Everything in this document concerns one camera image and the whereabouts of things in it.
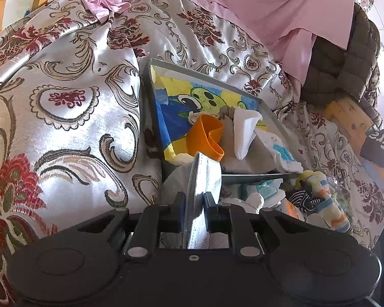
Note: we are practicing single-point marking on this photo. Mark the floral satin bed cover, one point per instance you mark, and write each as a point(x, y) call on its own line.
point(67, 102)

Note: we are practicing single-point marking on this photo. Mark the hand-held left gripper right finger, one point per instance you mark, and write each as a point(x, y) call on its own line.
point(211, 214)

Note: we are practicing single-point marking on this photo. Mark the striped towel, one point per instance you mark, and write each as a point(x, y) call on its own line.
point(329, 204)

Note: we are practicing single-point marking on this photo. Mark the brown quilted jacket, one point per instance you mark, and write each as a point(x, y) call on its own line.
point(339, 67)

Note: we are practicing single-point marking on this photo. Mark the black white striped sock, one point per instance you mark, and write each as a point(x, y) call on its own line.
point(307, 201)

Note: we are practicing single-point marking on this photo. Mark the grey tray with cartoon lining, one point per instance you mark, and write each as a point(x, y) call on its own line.
point(176, 124)

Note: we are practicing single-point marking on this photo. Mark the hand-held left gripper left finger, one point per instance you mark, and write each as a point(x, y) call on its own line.
point(182, 214)

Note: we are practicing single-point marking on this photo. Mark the tissue packet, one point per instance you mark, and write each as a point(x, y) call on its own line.
point(262, 188)

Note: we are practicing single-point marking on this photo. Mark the light blue cloth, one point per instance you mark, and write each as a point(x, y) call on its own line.
point(376, 179)

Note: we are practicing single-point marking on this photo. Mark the dark brown printed cloth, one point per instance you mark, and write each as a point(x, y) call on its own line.
point(380, 147)

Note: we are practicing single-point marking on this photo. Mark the pink bed sheet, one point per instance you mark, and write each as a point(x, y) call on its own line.
point(259, 12)

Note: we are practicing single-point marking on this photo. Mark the grey sock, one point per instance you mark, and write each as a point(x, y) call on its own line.
point(201, 182)

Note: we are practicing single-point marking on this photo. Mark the orange sock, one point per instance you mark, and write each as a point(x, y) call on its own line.
point(208, 134)

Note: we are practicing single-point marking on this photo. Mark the white blue printed cloth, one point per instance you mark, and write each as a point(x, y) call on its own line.
point(284, 156)

